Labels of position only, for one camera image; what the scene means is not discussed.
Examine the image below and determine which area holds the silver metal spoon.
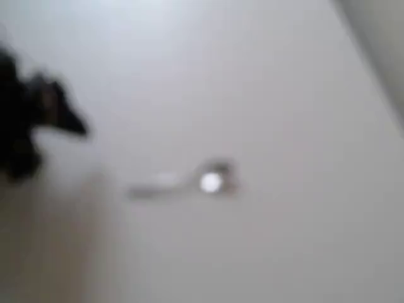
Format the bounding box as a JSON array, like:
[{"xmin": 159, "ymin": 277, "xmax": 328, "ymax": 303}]
[{"xmin": 127, "ymin": 157, "xmax": 241, "ymax": 201}]

